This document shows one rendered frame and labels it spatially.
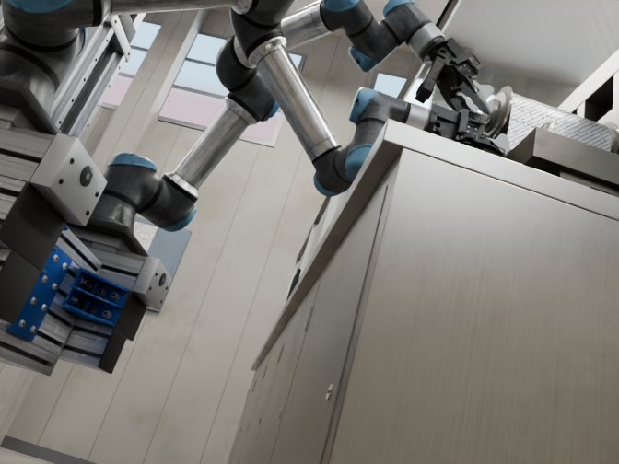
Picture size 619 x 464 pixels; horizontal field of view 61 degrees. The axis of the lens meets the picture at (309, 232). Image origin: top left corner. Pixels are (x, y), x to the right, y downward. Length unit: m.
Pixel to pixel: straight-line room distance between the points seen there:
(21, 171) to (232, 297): 3.66
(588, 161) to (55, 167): 0.83
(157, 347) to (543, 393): 3.91
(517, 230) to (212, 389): 3.69
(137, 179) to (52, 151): 0.59
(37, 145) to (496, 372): 0.71
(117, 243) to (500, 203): 0.89
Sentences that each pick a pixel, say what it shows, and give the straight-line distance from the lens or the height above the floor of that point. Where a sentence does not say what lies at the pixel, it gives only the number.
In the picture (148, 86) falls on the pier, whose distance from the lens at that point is 5.41.
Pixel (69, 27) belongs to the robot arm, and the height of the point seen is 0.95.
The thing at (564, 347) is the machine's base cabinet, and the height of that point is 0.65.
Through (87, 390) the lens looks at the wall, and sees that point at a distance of 4.54.
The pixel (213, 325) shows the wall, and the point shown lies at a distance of 4.39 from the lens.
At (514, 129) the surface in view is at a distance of 1.22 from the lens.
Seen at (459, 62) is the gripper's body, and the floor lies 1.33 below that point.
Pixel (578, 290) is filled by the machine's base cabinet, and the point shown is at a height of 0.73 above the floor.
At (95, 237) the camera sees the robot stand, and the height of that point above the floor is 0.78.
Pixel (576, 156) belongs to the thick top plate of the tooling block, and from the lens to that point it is 0.98.
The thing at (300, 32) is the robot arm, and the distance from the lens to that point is 1.32.
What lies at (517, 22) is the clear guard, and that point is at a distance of 1.87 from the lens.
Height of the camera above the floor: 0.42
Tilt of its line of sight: 24 degrees up
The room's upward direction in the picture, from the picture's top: 17 degrees clockwise
